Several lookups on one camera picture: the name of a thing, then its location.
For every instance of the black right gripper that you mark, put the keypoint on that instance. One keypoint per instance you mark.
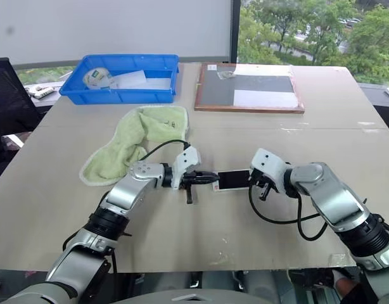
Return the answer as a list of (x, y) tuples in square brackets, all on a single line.
[(264, 182)]

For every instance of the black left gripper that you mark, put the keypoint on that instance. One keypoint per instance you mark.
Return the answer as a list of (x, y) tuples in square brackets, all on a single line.
[(188, 180)]

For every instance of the white smartphone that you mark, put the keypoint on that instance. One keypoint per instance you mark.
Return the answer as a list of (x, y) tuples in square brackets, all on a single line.
[(232, 179)]

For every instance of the light green towel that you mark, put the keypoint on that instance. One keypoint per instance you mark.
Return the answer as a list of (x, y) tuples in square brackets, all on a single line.
[(131, 133)]

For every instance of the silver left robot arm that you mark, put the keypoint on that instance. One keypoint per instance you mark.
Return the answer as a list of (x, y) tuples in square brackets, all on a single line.
[(124, 193)]

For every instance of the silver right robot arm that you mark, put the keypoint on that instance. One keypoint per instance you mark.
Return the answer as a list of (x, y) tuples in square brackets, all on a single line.
[(334, 196)]

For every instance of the white paper sheet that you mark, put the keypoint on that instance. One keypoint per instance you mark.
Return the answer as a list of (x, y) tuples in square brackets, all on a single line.
[(264, 98), (261, 69)]

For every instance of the grey rounded robot leg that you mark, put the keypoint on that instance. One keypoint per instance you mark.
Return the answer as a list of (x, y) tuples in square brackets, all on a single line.
[(213, 280), (267, 280)]

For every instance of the wooden framed dark board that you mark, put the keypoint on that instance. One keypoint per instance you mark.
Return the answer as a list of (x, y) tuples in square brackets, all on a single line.
[(213, 92)]

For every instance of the white sheet in bin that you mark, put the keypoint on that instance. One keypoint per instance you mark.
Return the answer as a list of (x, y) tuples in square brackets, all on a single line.
[(156, 84)]

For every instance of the grey robot torso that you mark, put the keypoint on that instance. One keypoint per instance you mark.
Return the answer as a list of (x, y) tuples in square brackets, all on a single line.
[(213, 297)]

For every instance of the small clear plastic bag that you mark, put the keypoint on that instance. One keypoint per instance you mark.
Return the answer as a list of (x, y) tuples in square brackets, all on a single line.
[(225, 74)]

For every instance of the small white label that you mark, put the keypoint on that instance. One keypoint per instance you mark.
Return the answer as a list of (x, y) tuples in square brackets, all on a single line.
[(212, 67)]

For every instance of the white card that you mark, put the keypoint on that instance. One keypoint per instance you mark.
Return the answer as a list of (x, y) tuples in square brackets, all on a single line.
[(131, 78)]

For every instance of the blue plastic bin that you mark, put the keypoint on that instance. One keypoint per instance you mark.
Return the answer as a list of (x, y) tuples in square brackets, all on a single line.
[(86, 96)]

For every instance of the clear tape roll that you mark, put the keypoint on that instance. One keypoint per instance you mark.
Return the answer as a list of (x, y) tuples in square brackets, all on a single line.
[(96, 77)]

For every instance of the white roller blind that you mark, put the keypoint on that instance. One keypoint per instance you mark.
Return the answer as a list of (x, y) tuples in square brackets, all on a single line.
[(118, 25)]

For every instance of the white power strip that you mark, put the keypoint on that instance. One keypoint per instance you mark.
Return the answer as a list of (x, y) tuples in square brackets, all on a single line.
[(40, 92)]

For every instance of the black mesh office chair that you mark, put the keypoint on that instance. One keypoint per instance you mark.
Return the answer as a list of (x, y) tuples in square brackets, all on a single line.
[(7, 104)]

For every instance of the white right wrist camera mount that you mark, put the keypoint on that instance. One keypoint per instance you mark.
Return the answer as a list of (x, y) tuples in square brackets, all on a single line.
[(267, 161)]

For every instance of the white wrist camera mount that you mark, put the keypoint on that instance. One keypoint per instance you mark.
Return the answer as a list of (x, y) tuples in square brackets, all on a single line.
[(267, 161), (185, 161)]

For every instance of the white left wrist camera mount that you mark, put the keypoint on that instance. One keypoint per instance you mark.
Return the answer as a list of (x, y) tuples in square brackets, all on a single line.
[(185, 161)]

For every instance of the dark window frame post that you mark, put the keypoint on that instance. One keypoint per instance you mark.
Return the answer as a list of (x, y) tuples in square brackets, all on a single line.
[(234, 28)]

